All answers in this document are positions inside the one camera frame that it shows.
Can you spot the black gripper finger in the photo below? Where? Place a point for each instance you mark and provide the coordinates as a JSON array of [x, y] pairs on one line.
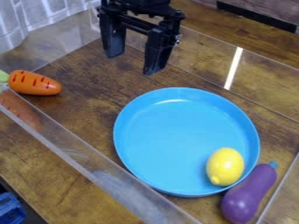
[[113, 34], [157, 50]]

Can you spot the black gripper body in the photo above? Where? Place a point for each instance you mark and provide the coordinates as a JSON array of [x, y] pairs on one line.
[[141, 15]]

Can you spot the yellow toy lemon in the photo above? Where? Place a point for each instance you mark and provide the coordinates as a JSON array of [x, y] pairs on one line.
[[224, 167]]

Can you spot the blue round tray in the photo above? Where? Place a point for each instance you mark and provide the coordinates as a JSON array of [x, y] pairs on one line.
[[167, 132]]

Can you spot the white checkered curtain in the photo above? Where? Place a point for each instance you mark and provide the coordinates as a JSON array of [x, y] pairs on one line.
[[22, 16]]

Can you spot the orange toy carrot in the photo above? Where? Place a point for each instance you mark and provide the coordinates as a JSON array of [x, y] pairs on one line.
[[29, 83]]

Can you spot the purple toy eggplant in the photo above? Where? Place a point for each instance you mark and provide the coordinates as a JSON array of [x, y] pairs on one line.
[[241, 199]]

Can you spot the blue plastic object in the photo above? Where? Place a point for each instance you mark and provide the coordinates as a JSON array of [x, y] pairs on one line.
[[12, 213]]

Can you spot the clear acrylic front wall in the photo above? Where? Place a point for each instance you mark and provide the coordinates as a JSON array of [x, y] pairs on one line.
[[139, 198]]

